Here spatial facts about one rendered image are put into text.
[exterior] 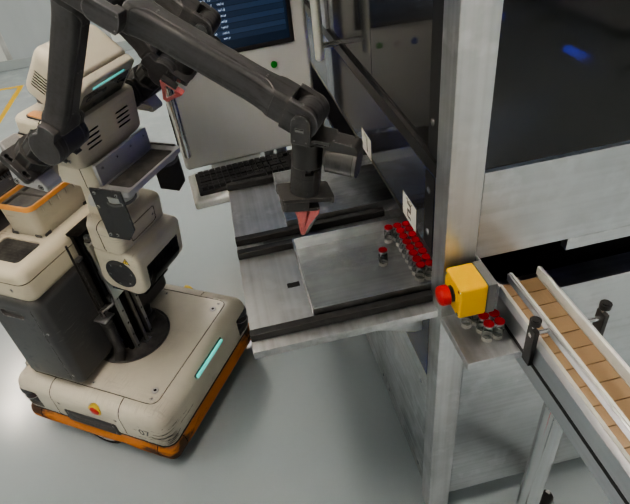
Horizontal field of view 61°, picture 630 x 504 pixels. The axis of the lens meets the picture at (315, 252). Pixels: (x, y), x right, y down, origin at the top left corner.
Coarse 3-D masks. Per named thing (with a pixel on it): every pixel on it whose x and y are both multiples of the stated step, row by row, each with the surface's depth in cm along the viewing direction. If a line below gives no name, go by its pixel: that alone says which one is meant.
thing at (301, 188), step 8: (320, 168) 99; (296, 176) 97; (304, 176) 96; (312, 176) 97; (320, 176) 99; (280, 184) 102; (288, 184) 103; (296, 184) 98; (304, 184) 97; (312, 184) 98; (320, 184) 103; (280, 192) 100; (288, 192) 100; (296, 192) 99; (304, 192) 98; (312, 192) 99; (320, 192) 101; (328, 192) 101; (280, 200) 99; (288, 200) 98; (296, 200) 98; (304, 200) 99; (312, 200) 99; (320, 200) 100; (328, 200) 101
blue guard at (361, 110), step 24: (312, 48) 197; (336, 72) 164; (336, 96) 172; (360, 96) 141; (360, 120) 146; (384, 120) 123; (384, 144) 127; (408, 144) 109; (384, 168) 132; (408, 168) 113; (408, 192) 116; (432, 240) 107
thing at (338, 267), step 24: (312, 240) 134; (336, 240) 135; (360, 240) 134; (312, 264) 129; (336, 264) 128; (360, 264) 127; (312, 288) 122; (336, 288) 121; (360, 288) 121; (384, 288) 120; (408, 288) 114; (312, 312) 115
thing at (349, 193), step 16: (368, 160) 163; (288, 176) 160; (336, 176) 160; (368, 176) 158; (336, 192) 153; (352, 192) 152; (368, 192) 151; (384, 192) 150; (320, 208) 147; (336, 208) 146; (352, 208) 141; (368, 208) 142; (384, 208) 143; (288, 224) 139
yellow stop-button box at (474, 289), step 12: (468, 264) 101; (480, 264) 101; (456, 276) 99; (468, 276) 98; (480, 276) 98; (492, 276) 98; (456, 288) 97; (468, 288) 96; (480, 288) 96; (492, 288) 96; (456, 300) 99; (468, 300) 97; (480, 300) 98; (492, 300) 98; (456, 312) 100; (468, 312) 99; (480, 312) 100
